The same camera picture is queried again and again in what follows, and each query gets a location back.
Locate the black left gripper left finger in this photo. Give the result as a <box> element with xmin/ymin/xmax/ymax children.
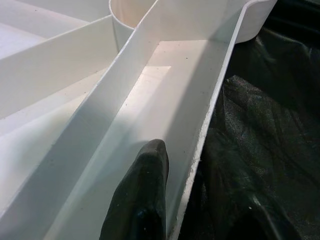
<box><xmin>99</xmin><ymin>138</ymin><xmax>171</xmax><ymax>240</ymax></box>

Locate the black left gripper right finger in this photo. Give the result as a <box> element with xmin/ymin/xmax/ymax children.
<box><xmin>182</xmin><ymin>147</ymin><xmax>298</xmax><ymax>240</ymax></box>

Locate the white plastic table top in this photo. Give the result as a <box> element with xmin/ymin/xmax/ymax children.
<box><xmin>0</xmin><ymin>0</ymin><xmax>278</xmax><ymax>240</ymax></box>

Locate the black plastic sheet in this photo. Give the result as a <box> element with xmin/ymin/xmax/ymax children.
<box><xmin>174</xmin><ymin>0</ymin><xmax>320</xmax><ymax>240</ymax></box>

